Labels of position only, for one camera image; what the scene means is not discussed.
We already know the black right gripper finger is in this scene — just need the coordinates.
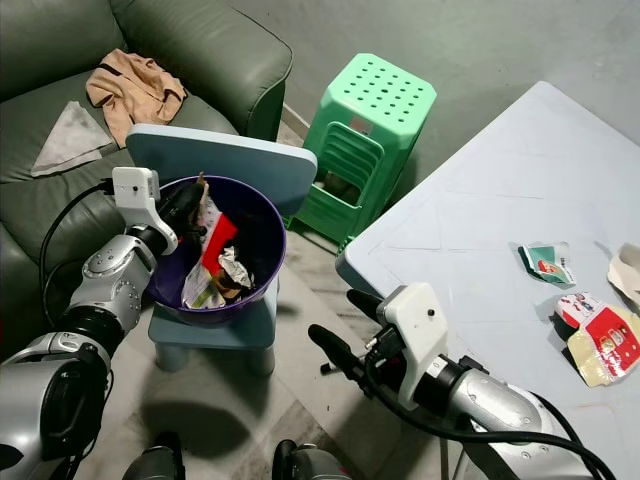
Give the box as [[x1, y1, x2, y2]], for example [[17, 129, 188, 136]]
[[307, 324, 381, 386], [346, 288, 389, 323]]

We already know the red plastic wrapper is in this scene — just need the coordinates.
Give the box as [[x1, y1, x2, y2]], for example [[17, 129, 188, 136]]
[[200, 213, 241, 278]]

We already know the purple plastic rubbish bin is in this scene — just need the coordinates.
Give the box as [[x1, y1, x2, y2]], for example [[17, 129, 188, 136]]
[[143, 176, 283, 326]]

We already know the silver foil wrapper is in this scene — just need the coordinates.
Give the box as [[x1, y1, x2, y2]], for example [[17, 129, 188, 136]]
[[218, 245, 254, 293]]

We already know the white yellow snack packet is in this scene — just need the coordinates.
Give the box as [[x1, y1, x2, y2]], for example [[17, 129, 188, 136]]
[[180, 255, 223, 309]]

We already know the light blue plastic chair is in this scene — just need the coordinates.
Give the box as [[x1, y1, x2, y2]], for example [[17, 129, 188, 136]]
[[126, 124, 318, 376]]

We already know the robot right leg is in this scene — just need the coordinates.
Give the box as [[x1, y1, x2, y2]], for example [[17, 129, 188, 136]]
[[272, 440, 351, 480]]

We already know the robot leg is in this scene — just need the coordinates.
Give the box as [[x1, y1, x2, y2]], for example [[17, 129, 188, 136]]
[[125, 430, 186, 480], [272, 440, 351, 480]]

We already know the grey triangular cloth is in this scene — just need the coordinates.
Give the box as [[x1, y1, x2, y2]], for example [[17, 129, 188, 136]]
[[31, 100, 118, 178]]

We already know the crumpled tan cloth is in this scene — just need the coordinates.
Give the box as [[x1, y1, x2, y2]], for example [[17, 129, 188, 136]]
[[86, 50, 189, 149]]

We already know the light blue plastic table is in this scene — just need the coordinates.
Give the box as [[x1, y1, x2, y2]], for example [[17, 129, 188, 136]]
[[335, 80, 640, 480]]

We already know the green white snack wrapper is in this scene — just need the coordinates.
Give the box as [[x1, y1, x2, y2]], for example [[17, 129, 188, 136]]
[[519, 242, 577, 288]]

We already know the green plastic stool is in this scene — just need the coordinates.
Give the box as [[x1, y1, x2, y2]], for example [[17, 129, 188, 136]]
[[285, 53, 438, 249]]

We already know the beige snack packet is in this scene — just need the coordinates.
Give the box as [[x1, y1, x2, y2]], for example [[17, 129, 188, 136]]
[[567, 335, 640, 388]]

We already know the green leather sofa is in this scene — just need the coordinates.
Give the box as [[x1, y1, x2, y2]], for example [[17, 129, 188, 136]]
[[0, 0, 293, 346]]

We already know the robot left leg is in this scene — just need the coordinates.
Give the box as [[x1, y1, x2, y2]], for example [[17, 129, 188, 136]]
[[125, 430, 186, 480]]

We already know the red white snack wrapper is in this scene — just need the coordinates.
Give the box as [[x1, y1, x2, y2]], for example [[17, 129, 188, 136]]
[[555, 292, 640, 371]]

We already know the white crumpled paper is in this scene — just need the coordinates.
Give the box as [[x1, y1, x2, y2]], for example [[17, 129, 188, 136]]
[[607, 242, 640, 306]]

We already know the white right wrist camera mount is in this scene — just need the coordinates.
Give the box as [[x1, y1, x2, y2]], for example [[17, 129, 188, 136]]
[[375, 282, 449, 406]]

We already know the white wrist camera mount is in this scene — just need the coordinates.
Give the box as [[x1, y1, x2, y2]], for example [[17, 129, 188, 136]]
[[375, 282, 449, 406], [111, 167, 161, 246]]

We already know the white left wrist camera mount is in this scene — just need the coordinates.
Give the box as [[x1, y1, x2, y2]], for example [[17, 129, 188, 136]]
[[111, 167, 161, 246]]

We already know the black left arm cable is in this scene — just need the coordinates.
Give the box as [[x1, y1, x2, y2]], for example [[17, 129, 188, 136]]
[[38, 180, 116, 301]]

